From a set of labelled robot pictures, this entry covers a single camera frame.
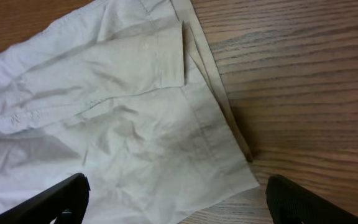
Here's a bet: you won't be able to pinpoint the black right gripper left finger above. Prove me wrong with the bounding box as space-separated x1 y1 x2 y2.
0 173 90 224

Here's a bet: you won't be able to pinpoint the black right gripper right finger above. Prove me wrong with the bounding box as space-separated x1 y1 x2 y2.
265 175 358 224

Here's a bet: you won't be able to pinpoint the beige khaki shorts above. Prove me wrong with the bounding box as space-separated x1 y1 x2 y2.
0 1 258 223

